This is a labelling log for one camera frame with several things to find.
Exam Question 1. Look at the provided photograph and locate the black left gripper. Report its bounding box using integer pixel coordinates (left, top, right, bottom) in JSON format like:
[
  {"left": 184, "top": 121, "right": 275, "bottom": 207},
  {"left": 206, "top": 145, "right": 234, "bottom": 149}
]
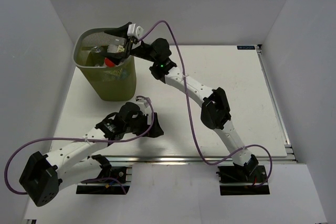
[{"left": 124, "top": 111, "right": 164, "bottom": 138}]

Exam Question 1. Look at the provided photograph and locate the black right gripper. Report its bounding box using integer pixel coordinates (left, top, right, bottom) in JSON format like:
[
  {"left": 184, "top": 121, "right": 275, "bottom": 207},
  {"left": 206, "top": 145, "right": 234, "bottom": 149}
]
[{"left": 100, "top": 22, "right": 159, "bottom": 65}]

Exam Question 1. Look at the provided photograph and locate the red cap clear bottle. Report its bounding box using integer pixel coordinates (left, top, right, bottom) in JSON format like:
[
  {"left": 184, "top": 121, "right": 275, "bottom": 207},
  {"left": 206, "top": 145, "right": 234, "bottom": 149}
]
[{"left": 104, "top": 58, "right": 116, "bottom": 68}]

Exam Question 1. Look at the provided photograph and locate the orange label juice bottle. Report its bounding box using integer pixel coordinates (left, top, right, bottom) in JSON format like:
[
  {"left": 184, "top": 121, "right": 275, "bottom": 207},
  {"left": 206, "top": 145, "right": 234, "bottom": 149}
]
[{"left": 107, "top": 44, "right": 124, "bottom": 54}]

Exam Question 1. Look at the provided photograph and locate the clear bottle small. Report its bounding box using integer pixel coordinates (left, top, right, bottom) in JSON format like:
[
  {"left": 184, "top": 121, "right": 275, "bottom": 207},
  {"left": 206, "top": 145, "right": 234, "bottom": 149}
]
[{"left": 90, "top": 46, "right": 104, "bottom": 54}]

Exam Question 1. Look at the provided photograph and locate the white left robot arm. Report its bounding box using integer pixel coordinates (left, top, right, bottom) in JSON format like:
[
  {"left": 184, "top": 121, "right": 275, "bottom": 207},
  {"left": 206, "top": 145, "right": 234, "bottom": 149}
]
[{"left": 19, "top": 99, "right": 164, "bottom": 207}]

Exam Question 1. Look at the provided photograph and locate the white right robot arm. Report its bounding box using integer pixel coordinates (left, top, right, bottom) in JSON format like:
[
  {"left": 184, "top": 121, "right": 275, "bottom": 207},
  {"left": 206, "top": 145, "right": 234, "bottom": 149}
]
[{"left": 102, "top": 22, "right": 258, "bottom": 182}]

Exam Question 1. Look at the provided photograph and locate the olive green mesh bin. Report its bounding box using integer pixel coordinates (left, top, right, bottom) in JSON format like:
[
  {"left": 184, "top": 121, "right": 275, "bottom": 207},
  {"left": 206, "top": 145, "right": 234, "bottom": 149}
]
[{"left": 73, "top": 28, "right": 137, "bottom": 101}]

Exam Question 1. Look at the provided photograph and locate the dark blue corner label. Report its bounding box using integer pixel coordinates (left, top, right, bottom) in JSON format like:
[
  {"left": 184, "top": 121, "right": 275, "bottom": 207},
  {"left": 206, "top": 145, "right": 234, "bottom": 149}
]
[{"left": 237, "top": 45, "right": 255, "bottom": 50}]

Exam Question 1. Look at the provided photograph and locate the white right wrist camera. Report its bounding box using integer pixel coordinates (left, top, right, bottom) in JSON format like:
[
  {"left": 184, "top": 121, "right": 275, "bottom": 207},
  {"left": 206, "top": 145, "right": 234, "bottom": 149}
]
[{"left": 127, "top": 23, "right": 144, "bottom": 40}]

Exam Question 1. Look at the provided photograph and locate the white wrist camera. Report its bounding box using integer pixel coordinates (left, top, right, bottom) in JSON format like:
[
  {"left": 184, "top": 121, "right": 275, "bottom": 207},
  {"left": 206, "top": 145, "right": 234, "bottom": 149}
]
[
  {"left": 135, "top": 95, "right": 151, "bottom": 114},
  {"left": 127, "top": 23, "right": 144, "bottom": 40}
]

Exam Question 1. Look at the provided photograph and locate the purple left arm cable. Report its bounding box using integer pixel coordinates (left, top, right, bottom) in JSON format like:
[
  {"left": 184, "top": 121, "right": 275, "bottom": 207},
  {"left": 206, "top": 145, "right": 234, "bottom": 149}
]
[{"left": 4, "top": 95, "right": 155, "bottom": 195}]

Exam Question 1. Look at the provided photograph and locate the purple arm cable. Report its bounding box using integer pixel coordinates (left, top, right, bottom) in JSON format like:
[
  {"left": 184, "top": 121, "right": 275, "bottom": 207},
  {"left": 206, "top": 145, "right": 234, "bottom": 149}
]
[
  {"left": 4, "top": 95, "right": 155, "bottom": 195},
  {"left": 136, "top": 20, "right": 274, "bottom": 188}
]

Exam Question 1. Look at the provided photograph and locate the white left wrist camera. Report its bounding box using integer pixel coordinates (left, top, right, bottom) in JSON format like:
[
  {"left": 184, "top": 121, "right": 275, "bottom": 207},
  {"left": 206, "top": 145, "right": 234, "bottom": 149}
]
[{"left": 135, "top": 95, "right": 151, "bottom": 114}]

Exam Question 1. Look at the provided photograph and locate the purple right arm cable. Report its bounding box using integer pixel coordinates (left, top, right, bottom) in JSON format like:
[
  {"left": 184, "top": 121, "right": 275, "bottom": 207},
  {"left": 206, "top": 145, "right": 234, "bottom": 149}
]
[{"left": 136, "top": 20, "right": 274, "bottom": 188}]

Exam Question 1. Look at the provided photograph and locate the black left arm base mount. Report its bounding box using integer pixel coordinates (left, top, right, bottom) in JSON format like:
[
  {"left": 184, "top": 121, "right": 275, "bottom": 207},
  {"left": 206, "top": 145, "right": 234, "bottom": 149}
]
[{"left": 76, "top": 154, "right": 132, "bottom": 195}]

